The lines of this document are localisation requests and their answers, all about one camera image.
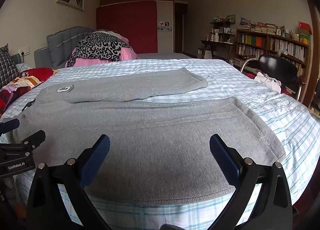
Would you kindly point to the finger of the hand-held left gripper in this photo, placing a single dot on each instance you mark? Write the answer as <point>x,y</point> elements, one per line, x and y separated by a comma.
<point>33,138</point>
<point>10,125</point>

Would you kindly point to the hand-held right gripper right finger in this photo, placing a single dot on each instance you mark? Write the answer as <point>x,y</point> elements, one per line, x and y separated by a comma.
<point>222,157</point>

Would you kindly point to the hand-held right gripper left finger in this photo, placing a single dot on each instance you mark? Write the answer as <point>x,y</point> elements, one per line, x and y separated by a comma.
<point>96,160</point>

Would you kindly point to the grey sweatshirt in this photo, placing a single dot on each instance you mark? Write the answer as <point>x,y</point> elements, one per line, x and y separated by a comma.
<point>150,132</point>

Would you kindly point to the red floral quilt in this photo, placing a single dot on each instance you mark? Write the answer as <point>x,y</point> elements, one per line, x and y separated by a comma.
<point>30,77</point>

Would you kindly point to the dark plaid pillow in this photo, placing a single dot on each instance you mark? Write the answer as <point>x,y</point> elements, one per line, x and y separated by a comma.
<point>7,66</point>

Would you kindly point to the green striped pillow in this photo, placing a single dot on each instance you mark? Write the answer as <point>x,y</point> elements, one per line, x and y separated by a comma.
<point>16,58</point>

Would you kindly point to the bed with checked sheet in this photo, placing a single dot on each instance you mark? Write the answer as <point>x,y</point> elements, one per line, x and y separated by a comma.
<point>250,90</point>

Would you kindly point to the grey headboard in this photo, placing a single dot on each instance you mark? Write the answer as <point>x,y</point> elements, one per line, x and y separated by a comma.
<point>42,57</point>

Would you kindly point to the white cloth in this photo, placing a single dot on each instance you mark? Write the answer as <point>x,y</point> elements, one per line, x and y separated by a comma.
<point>268,81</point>

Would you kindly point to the grey quilted cushion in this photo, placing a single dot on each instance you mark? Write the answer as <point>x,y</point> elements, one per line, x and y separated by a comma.
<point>60,42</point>

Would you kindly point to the black chair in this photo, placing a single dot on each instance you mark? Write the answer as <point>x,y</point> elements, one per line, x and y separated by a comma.
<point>277,67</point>

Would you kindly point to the pink blanket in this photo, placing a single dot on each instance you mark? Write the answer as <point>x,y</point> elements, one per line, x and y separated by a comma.
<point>127,56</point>

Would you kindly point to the leopard print blanket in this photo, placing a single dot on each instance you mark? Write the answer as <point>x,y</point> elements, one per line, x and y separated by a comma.
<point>100,45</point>

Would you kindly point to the wooden desk with shelf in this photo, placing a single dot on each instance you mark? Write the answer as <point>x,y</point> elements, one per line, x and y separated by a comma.
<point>220,42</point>

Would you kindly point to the wooden bookshelf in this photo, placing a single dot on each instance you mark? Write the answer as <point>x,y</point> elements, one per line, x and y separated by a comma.
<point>275,45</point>

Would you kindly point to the stack of books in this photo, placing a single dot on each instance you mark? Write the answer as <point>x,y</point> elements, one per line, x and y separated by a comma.
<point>260,27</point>

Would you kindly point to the red wardrobe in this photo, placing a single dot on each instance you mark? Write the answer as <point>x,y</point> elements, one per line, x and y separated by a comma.
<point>126,27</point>

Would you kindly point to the dark wooden door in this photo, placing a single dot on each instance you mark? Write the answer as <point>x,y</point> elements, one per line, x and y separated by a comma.
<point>178,27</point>

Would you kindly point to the white wardrobe door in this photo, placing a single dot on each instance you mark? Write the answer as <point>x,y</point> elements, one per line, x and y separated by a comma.
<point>165,15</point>

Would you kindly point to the red box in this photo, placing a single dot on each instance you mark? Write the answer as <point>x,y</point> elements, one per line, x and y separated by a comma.
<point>303,27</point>

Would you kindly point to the white wall socket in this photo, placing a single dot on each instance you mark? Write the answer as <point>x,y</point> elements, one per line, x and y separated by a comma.
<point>24,51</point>

